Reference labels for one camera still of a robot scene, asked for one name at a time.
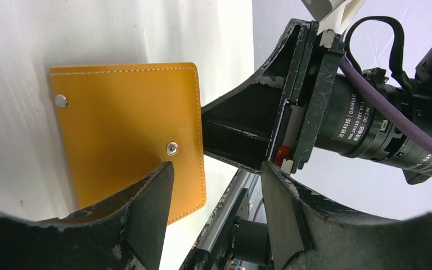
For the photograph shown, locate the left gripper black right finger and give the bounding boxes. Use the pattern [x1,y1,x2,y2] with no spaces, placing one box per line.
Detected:
[260,161,432,269]

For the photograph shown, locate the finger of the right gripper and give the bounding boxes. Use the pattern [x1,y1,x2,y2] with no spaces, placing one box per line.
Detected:
[201,19,319,173]

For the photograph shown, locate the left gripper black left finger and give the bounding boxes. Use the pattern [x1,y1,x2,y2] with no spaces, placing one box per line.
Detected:
[0,161,174,269]

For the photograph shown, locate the yellow leather card holder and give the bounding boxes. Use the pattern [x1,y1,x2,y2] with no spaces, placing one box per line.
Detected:
[49,62,206,223]

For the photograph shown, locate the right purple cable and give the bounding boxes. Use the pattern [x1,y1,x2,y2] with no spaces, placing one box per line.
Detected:
[338,55,432,167]

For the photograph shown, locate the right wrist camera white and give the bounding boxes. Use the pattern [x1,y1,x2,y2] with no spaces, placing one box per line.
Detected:
[302,0,366,34]

